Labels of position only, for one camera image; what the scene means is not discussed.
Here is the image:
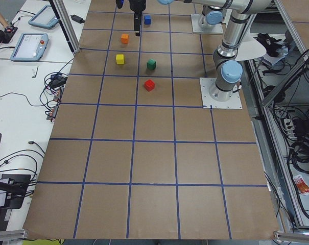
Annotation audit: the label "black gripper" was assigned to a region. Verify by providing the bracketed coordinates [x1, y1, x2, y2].
[129, 0, 146, 37]

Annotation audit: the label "red wooden block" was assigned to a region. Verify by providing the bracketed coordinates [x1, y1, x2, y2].
[144, 79, 155, 91]

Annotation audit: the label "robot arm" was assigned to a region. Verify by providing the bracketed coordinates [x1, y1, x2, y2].
[201, 5, 224, 29]
[183, 0, 270, 102]

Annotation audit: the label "blue wooden block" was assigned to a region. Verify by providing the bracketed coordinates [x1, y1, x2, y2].
[144, 15, 151, 25]

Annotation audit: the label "orange wooden block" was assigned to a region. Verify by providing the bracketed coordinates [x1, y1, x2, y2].
[121, 33, 129, 44]

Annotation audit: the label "yellow wooden block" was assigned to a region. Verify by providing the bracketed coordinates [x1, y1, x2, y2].
[115, 54, 125, 65]

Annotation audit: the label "green wooden block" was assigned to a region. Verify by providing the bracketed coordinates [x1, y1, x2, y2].
[147, 58, 157, 70]

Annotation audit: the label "black power adapter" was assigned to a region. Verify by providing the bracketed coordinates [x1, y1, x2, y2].
[70, 15, 85, 23]

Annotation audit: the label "far teach pendant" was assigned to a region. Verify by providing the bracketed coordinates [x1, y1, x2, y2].
[28, 5, 58, 30]

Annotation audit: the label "teach pendant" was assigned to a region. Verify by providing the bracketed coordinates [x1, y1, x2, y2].
[28, 5, 58, 30]
[10, 33, 49, 62]

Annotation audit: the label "near teach pendant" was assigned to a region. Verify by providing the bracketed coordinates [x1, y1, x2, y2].
[10, 33, 49, 62]

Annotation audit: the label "white chair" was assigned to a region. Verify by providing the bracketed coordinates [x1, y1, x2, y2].
[235, 14, 266, 61]

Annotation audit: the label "black monitor stand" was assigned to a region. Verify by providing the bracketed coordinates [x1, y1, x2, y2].
[0, 174, 31, 209]

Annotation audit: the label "orange snack packet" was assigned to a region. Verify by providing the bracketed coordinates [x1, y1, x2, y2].
[293, 175, 309, 195]

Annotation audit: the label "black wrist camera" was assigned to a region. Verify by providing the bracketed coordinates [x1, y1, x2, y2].
[115, 0, 124, 9]

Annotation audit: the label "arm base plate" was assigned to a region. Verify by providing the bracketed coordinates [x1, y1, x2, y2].
[200, 78, 242, 109]
[191, 14, 224, 35]

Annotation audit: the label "aluminium frame post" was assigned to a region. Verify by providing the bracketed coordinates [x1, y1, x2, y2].
[49, 0, 80, 54]

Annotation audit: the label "circuit boards with cables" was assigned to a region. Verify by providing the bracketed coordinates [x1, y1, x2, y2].
[39, 72, 68, 123]

